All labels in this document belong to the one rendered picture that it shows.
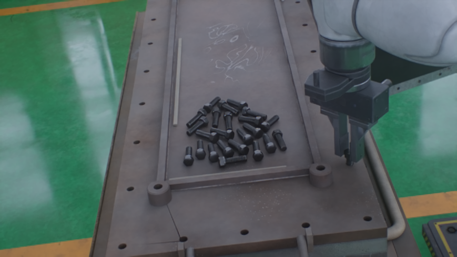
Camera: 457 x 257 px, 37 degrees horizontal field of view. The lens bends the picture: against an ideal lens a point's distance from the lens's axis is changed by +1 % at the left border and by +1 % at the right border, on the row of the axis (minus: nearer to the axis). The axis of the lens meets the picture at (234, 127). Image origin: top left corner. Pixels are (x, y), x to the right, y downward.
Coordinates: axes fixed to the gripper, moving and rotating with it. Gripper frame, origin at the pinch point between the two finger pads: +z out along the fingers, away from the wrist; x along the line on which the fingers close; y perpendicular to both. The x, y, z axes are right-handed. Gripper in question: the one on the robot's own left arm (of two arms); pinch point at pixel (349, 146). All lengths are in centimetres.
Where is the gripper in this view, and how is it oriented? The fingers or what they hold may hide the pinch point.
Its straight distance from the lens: 123.2
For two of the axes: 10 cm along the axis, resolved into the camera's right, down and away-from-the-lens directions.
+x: -7.3, -3.0, 6.1
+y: 6.7, -4.6, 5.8
